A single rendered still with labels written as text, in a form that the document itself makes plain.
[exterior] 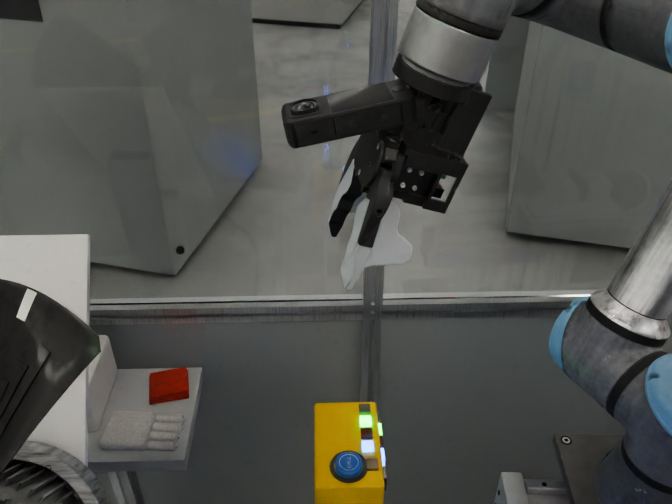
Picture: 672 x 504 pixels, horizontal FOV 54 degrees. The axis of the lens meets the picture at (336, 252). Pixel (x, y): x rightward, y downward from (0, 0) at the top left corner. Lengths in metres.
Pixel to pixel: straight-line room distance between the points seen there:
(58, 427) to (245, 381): 0.61
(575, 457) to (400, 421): 0.62
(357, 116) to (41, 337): 0.39
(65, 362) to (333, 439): 0.47
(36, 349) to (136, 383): 0.74
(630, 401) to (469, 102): 0.52
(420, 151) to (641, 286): 0.47
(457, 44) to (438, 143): 0.10
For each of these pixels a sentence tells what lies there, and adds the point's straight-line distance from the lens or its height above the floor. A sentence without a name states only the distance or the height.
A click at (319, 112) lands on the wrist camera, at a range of 0.56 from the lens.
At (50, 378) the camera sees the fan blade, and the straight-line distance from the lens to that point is 0.71.
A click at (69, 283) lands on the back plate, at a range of 1.00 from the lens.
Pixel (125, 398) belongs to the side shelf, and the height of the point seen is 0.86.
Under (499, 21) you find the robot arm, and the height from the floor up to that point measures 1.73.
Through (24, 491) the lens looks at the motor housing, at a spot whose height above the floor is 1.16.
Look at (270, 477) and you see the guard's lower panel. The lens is 1.80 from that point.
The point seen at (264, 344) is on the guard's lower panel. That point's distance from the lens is 1.45.
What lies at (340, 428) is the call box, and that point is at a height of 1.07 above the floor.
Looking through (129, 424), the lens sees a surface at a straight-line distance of 1.36.
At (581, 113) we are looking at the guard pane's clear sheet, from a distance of 1.25.
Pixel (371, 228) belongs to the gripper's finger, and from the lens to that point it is 0.58.
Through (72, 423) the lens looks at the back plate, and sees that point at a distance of 1.00.
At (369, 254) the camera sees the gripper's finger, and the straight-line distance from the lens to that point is 0.59.
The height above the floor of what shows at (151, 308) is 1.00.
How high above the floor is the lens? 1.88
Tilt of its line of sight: 35 degrees down
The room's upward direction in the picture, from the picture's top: straight up
